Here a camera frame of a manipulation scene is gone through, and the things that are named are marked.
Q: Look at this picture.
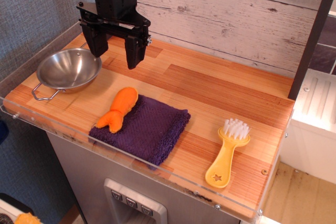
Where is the silver toy fridge cabinet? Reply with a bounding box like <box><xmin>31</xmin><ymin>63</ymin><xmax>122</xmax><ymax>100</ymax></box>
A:
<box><xmin>48</xmin><ymin>133</ymin><xmax>239</xmax><ymax>223</ymax></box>

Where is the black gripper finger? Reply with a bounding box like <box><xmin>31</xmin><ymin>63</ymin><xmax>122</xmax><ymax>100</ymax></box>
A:
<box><xmin>125</xmin><ymin>36</ymin><xmax>146</xmax><ymax>69</ymax></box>
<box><xmin>80</xmin><ymin>23</ymin><xmax>108</xmax><ymax>57</ymax></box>

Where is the purple folded cloth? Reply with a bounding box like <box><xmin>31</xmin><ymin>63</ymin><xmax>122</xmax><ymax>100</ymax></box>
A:
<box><xmin>89</xmin><ymin>95</ymin><xmax>191</xmax><ymax>166</ymax></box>

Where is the steel bowl with handles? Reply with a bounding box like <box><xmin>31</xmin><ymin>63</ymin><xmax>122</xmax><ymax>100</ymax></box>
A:
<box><xmin>32</xmin><ymin>48</ymin><xmax>102</xmax><ymax>101</ymax></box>

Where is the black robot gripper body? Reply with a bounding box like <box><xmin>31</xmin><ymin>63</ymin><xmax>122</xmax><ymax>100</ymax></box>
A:
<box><xmin>77</xmin><ymin>0</ymin><xmax>151</xmax><ymax>46</ymax></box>

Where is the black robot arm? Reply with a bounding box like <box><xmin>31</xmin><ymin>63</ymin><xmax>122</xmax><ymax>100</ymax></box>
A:
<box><xmin>77</xmin><ymin>0</ymin><xmax>151</xmax><ymax>69</ymax></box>

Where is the dark right post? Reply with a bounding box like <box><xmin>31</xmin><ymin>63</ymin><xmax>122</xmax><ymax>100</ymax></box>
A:
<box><xmin>288</xmin><ymin>0</ymin><xmax>333</xmax><ymax>100</ymax></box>

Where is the clear acrylic guard rail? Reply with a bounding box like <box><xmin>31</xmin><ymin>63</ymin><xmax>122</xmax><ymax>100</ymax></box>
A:
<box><xmin>2</xmin><ymin>96</ymin><xmax>292</xmax><ymax>223</ymax></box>

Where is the orange plush fish toy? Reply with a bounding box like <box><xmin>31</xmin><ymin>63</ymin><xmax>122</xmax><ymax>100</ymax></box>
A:
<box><xmin>96</xmin><ymin>87</ymin><xmax>139</xmax><ymax>133</ymax></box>

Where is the orange object at corner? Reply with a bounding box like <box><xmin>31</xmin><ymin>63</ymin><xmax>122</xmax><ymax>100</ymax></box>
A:
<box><xmin>14</xmin><ymin>212</ymin><xmax>41</xmax><ymax>224</ymax></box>

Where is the white toy sink unit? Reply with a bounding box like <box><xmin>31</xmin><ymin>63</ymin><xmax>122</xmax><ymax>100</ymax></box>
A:
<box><xmin>280</xmin><ymin>69</ymin><xmax>335</xmax><ymax>183</ymax></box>

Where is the yellow toy brush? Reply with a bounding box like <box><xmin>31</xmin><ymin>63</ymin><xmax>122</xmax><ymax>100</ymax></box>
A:
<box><xmin>205</xmin><ymin>119</ymin><xmax>250</xmax><ymax>188</ymax></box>

